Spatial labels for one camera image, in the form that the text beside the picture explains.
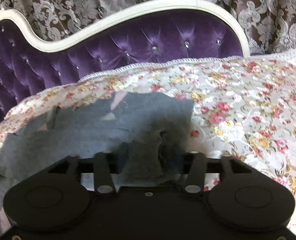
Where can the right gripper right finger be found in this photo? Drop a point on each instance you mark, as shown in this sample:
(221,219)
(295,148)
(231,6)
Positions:
(194,165)

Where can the floral bed cover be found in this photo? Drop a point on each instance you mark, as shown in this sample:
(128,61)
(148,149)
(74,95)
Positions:
(245,107)

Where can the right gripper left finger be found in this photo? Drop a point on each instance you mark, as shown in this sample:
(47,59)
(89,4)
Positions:
(106,164)

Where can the grey argyle sweater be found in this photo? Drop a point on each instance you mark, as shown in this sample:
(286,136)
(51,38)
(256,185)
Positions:
(150,128)

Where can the purple tufted chaise sofa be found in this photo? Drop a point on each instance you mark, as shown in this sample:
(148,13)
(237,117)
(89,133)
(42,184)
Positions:
(155,31)

